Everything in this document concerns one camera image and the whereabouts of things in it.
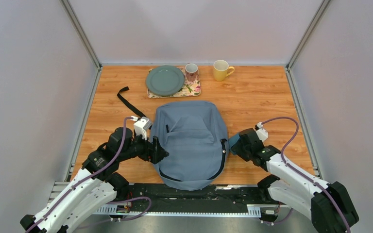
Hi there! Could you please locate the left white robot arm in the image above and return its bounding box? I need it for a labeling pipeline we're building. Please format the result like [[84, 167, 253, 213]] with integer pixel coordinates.
[[20, 127, 169, 233]]

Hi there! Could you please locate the pink patterned mug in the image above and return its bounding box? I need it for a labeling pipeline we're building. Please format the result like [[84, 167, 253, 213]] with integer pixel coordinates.
[[185, 63, 199, 82]]

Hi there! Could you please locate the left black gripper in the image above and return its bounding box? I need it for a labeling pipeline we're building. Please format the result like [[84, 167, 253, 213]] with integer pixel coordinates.
[[119, 129, 170, 164]]

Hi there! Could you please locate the floral serving tray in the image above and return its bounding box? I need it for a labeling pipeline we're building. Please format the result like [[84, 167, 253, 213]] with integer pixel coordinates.
[[147, 66, 202, 99]]

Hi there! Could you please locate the small teal wallet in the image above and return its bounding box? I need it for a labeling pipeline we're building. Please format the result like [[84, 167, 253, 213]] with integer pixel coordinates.
[[228, 133, 240, 150]]

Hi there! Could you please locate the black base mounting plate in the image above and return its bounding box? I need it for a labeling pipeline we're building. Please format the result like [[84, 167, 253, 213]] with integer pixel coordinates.
[[114, 183, 284, 215]]

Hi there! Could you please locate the blue-grey fabric backpack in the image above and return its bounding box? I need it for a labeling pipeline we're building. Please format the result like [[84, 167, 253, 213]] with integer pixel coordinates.
[[117, 86, 230, 192]]

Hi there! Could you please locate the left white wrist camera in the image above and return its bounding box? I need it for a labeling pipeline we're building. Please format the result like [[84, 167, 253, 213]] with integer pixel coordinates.
[[131, 116, 153, 141]]

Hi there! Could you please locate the green ceramic plate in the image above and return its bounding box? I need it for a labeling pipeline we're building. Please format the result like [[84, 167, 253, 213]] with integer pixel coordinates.
[[145, 65, 185, 96]]

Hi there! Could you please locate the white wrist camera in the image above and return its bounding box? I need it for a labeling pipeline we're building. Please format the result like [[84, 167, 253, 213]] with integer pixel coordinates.
[[131, 116, 153, 141], [255, 122, 269, 142]]

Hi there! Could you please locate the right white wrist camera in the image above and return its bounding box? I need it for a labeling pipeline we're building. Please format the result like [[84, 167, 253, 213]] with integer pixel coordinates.
[[255, 122, 269, 142]]

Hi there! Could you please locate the purple cable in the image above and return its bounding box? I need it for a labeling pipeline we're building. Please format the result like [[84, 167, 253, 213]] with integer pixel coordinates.
[[257, 117, 352, 233], [24, 116, 152, 233]]

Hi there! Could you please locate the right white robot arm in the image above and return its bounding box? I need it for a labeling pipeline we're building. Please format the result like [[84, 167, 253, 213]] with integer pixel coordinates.
[[229, 128, 359, 233]]

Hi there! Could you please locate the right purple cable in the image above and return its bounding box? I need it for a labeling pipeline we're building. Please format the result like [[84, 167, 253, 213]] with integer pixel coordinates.
[[257, 117, 352, 233]]

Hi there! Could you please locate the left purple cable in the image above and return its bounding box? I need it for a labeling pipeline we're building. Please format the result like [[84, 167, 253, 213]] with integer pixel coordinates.
[[24, 116, 152, 233]]

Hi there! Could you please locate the aluminium front frame rail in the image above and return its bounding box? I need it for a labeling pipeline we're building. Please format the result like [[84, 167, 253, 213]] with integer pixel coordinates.
[[38, 182, 350, 233]]

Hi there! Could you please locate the yellow ceramic mug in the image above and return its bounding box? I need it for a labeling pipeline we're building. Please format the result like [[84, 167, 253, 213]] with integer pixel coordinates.
[[213, 60, 235, 82]]

